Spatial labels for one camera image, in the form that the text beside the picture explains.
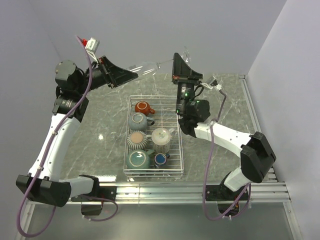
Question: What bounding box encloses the pale blue ceramic mug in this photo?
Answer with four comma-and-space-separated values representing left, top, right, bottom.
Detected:
128, 112, 155, 132

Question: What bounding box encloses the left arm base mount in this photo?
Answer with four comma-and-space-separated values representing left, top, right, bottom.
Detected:
69, 185, 119, 222

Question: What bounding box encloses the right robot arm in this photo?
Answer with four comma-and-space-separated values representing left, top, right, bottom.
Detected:
171, 52, 277, 200

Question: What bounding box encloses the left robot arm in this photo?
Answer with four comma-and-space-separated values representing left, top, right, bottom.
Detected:
15, 56, 138, 207

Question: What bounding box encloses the white wire dish rack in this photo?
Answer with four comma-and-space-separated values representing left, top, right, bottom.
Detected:
123, 95, 184, 178

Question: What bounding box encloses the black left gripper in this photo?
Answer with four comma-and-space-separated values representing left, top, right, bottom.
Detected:
76, 55, 139, 95

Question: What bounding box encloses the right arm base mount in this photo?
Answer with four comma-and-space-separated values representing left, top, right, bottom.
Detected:
202, 183, 252, 221

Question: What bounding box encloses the floral white ceramic mug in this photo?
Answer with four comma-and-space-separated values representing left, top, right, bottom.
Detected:
151, 127, 176, 154

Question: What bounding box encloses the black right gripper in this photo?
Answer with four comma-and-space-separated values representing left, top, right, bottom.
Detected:
171, 54, 203, 116

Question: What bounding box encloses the small dark blue mug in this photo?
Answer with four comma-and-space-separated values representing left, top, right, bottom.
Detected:
154, 153, 170, 169

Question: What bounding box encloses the teal glazed ceramic mug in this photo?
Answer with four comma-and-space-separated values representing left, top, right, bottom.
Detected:
125, 149, 155, 170

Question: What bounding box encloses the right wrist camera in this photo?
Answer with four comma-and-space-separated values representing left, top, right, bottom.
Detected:
201, 75, 222, 91

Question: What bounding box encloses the orange ceramic mug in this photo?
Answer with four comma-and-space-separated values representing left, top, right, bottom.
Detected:
134, 101, 156, 116

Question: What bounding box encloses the ribbed striped ceramic cup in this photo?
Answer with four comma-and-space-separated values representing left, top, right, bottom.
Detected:
126, 130, 152, 150

